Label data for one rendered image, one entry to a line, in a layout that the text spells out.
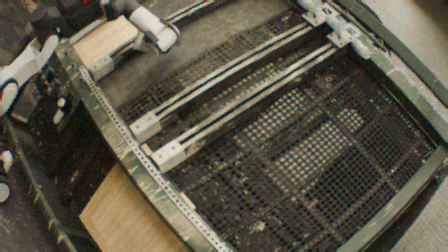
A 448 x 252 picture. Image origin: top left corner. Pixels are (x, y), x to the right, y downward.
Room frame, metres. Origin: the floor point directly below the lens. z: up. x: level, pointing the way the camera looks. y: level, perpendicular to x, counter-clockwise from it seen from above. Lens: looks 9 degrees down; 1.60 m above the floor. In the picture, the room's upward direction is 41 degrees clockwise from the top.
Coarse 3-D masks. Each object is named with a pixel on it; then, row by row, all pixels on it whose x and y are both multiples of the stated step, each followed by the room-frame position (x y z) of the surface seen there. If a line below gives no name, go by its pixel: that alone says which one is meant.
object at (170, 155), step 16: (336, 32) 2.82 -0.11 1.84; (336, 48) 2.87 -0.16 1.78; (304, 64) 2.80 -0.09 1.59; (320, 64) 2.83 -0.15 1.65; (272, 80) 2.72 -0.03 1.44; (288, 80) 2.72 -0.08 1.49; (304, 80) 2.81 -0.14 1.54; (256, 96) 2.69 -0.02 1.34; (272, 96) 2.70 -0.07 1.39; (224, 112) 2.61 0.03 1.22; (240, 112) 2.61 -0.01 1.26; (256, 112) 2.69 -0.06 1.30; (192, 128) 2.55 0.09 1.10; (208, 128) 2.56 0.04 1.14; (224, 128) 2.60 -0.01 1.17; (176, 144) 2.50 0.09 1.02; (192, 144) 2.51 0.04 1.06; (160, 160) 2.45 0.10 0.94; (176, 160) 2.50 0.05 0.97
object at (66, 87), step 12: (48, 60) 2.86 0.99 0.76; (60, 60) 2.89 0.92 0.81; (48, 72) 2.76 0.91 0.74; (60, 72) 2.85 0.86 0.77; (36, 84) 2.93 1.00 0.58; (48, 84) 2.68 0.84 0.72; (60, 84) 2.73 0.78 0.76; (72, 84) 2.76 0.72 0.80; (36, 96) 2.73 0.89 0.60; (48, 96) 2.72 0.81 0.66; (60, 96) 2.71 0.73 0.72; (72, 96) 2.67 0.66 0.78; (48, 108) 2.80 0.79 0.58; (60, 108) 2.66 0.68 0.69; (72, 108) 2.70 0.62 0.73; (60, 120) 2.72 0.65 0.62; (60, 132) 2.70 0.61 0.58
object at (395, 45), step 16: (336, 0) 3.59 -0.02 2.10; (352, 0) 3.54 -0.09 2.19; (368, 16) 3.45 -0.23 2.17; (384, 32) 3.37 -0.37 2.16; (400, 48) 3.29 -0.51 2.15; (416, 64) 3.21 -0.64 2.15; (432, 80) 3.12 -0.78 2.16; (160, 144) 3.19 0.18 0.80; (176, 176) 3.18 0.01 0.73; (432, 192) 2.98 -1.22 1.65; (240, 208) 2.72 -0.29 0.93
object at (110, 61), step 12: (204, 0) 3.11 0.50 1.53; (216, 0) 3.11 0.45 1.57; (228, 0) 3.17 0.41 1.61; (180, 12) 3.04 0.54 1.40; (192, 12) 3.04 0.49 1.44; (204, 12) 3.11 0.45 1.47; (180, 24) 3.04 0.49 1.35; (120, 48) 2.88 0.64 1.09; (132, 48) 2.89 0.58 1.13; (108, 60) 2.83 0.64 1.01; (120, 60) 2.88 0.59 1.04; (96, 72) 2.79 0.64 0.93; (108, 72) 2.86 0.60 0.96
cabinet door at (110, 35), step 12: (108, 24) 3.10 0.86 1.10; (120, 24) 3.09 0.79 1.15; (96, 36) 3.04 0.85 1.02; (108, 36) 3.03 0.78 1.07; (120, 36) 3.02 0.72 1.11; (132, 36) 3.01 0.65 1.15; (84, 48) 2.98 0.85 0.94; (96, 48) 2.97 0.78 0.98; (108, 48) 2.97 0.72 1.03; (84, 60) 2.92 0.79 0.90; (96, 60) 2.91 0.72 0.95
